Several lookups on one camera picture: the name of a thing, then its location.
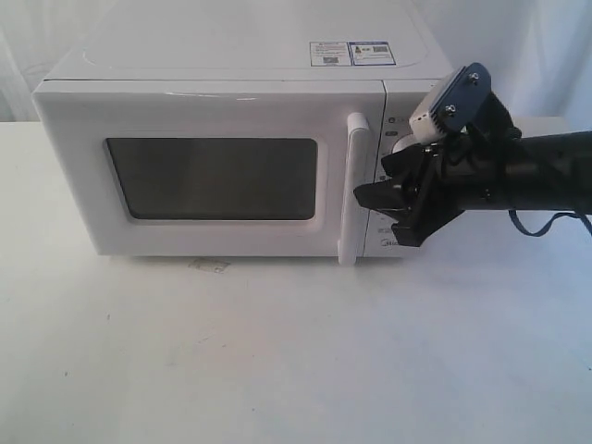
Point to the white microwave door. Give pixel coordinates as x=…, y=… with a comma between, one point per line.
x=216, y=168

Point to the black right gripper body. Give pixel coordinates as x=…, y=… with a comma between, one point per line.
x=433, y=207

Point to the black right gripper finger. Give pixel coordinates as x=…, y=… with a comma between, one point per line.
x=409, y=166
x=392, y=198

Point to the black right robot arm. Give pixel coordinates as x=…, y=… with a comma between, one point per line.
x=482, y=163

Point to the right blue label sticker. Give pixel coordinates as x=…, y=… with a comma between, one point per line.
x=371, y=54

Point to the upper white control knob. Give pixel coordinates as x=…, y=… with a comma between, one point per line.
x=404, y=143

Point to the white microwave oven body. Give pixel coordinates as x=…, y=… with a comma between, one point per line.
x=268, y=41

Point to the left warning label sticker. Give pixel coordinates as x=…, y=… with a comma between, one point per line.
x=330, y=54

